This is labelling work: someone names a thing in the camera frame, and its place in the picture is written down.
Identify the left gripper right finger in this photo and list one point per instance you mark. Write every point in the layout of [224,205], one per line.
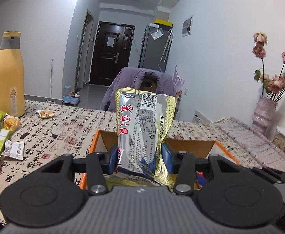
[190,171]

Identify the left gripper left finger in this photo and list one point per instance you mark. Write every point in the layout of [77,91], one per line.
[96,165]

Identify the silver gold snack bag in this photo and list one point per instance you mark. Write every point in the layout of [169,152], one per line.
[143,120]

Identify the orange cardboard snack box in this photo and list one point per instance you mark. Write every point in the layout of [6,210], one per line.
[104,140]

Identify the calligraphy print tablecloth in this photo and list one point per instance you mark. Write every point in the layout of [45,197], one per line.
[72,131]

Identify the blue pet water feeder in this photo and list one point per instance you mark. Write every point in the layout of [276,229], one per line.
[70,97]

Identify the small orange snack packet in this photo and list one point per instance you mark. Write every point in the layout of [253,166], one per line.
[44,114]

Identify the white red snack packet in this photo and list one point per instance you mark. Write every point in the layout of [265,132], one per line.
[14,150]

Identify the wooden chair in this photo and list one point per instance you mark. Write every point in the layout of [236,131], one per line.
[149,83]

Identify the pink ribbed flower vase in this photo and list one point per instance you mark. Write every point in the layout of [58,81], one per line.
[263,115]

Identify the purple jacket on chair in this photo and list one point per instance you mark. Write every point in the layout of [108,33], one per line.
[133,78]

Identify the orange cracker packet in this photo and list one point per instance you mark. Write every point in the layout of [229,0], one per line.
[11,123]

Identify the dried pink roses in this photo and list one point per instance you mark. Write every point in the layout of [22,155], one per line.
[273,87]

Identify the dark brown entrance door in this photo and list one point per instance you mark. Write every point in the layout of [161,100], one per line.
[111,52]

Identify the grey refrigerator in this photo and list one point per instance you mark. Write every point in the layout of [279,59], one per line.
[155,47]

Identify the yellow thermos bottle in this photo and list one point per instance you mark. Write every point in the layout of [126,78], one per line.
[12,99]

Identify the yellow box on refrigerator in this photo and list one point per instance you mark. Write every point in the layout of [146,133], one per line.
[163,22]

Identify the wall picture frame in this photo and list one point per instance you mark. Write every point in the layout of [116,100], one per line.
[187,26]

